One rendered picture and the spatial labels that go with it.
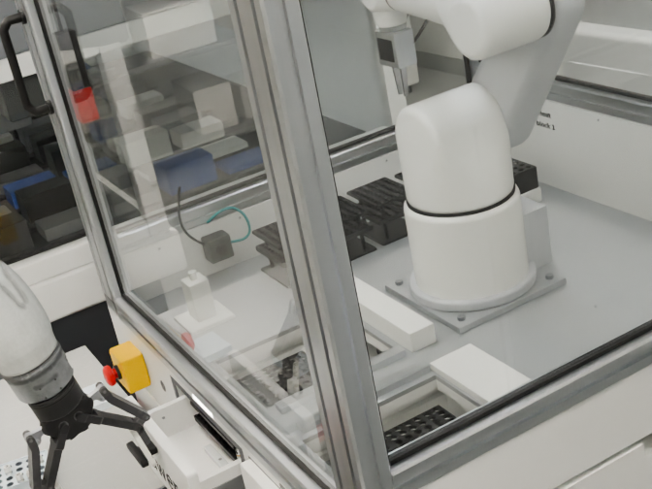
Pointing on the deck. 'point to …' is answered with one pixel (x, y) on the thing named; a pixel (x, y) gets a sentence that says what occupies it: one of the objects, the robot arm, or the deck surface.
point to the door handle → (18, 65)
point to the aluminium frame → (598, 394)
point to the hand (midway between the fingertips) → (112, 482)
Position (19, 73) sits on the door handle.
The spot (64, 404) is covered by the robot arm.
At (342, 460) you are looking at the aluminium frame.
